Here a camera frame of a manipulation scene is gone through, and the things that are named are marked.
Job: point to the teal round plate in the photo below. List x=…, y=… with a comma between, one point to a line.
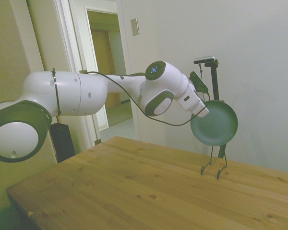
x=216, y=124

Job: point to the white door frame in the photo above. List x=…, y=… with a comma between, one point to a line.
x=74, y=36

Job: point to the black box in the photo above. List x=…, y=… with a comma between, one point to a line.
x=62, y=143

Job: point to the brown hallway door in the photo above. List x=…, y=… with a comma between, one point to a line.
x=103, y=52

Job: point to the wrist-mounted camera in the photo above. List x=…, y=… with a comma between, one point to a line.
x=198, y=82

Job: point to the black stand with clamp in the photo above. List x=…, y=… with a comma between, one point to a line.
x=214, y=83

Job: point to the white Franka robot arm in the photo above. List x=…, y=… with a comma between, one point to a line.
x=69, y=93

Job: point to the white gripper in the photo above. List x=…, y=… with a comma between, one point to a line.
x=192, y=103

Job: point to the grey wall switch plate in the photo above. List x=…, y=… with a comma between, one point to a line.
x=135, y=26

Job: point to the grey exterior camera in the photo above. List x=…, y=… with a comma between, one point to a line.
x=205, y=59

